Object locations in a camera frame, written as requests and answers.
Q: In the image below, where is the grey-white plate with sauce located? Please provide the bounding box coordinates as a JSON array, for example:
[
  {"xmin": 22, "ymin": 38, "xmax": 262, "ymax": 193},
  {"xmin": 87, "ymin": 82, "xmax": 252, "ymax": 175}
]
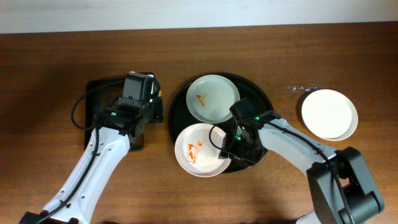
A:
[{"xmin": 185, "ymin": 75, "xmax": 241, "ymax": 124}]

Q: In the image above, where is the cream plate with sauce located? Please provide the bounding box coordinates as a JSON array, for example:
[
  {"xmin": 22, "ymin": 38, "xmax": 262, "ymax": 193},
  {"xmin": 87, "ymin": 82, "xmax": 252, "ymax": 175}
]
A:
[{"xmin": 301, "ymin": 89, "xmax": 359, "ymax": 141}]

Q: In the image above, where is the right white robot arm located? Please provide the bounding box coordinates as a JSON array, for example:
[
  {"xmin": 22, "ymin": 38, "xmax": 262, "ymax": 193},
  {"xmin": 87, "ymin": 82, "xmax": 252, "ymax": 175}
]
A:
[{"xmin": 220, "ymin": 98, "xmax": 385, "ymax": 224}]

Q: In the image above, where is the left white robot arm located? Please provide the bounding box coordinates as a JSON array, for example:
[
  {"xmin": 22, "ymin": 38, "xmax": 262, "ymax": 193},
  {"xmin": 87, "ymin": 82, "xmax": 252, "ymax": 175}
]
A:
[{"xmin": 20, "ymin": 72, "xmax": 164, "ymax": 223}]

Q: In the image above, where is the rectangular black tray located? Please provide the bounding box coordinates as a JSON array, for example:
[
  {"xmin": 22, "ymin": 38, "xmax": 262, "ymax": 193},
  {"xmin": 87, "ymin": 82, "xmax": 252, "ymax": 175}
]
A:
[{"xmin": 84, "ymin": 77, "xmax": 145, "ymax": 152}]

